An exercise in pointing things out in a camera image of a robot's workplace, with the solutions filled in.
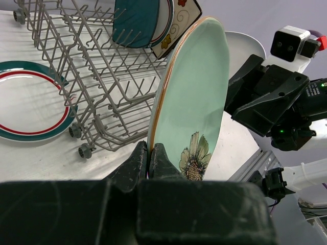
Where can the beige floral square plate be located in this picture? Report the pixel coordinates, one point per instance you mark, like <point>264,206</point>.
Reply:
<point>186,12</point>

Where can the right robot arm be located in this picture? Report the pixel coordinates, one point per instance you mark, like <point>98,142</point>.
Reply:
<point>303,124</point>

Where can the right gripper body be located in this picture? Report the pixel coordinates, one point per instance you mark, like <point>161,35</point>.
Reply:
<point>258,96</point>

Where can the striped rim plate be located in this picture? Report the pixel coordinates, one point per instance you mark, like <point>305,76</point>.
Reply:
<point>164,22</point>
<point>32,108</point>

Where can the striped rim plate rear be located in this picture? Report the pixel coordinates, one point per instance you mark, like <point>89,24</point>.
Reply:
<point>32,108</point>

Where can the striped rim plate front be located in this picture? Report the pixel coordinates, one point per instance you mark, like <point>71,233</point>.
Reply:
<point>164,22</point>

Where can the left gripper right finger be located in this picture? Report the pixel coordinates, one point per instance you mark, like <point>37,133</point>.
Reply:
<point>160,167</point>

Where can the mint green plate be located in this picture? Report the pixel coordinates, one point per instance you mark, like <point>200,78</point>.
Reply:
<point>189,103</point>

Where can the grey wire dish rack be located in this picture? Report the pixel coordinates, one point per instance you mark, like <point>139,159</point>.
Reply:
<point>110,88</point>

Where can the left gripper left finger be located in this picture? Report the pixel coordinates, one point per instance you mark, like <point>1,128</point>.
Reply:
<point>126,176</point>

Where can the white oval plate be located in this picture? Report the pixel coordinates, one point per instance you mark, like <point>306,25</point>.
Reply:
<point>241,46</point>

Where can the teal square plate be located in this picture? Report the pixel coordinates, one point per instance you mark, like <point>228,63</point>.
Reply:
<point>134,22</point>

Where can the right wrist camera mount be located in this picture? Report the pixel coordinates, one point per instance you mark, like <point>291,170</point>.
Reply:
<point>293,48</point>

